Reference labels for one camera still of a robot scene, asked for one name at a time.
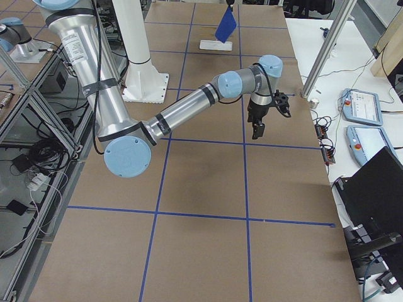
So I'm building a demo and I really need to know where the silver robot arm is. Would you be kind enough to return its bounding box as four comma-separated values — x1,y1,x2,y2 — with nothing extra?
38,1,288,177
1,1,149,65

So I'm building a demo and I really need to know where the blue and grey towel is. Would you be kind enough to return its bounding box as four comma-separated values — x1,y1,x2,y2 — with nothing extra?
215,6,237,43

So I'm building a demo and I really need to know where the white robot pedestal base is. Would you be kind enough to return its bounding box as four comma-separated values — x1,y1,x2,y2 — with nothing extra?
113,0,169,103

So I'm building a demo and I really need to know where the lower blue teach pendant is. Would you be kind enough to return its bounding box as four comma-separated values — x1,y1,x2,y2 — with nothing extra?
346,125,396,166

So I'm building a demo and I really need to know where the small metal cylinder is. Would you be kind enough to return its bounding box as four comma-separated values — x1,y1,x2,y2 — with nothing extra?
309,98,319,109

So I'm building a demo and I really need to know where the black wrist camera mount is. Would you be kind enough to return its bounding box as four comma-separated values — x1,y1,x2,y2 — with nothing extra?
273,89,292,118

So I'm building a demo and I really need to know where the upper blue teach pendant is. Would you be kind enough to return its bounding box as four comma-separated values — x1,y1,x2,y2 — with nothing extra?
339,89,383,126

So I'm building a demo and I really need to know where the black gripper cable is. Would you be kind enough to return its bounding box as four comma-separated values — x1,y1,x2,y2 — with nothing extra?
251,62,292,119

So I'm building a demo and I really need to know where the blue teach pendant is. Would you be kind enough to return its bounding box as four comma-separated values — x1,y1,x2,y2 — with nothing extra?
346,125,396,166
339,89,383,126

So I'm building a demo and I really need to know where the aluminium frame post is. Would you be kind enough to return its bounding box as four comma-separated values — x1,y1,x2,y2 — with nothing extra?
301,0,357,99

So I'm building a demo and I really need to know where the aluminium frame shelving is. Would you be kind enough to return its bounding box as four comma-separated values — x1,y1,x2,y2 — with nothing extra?
1,44,91,301

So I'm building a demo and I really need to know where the white towel rack with wooden bars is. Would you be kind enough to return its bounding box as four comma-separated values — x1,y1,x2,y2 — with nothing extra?
199,26,232,52

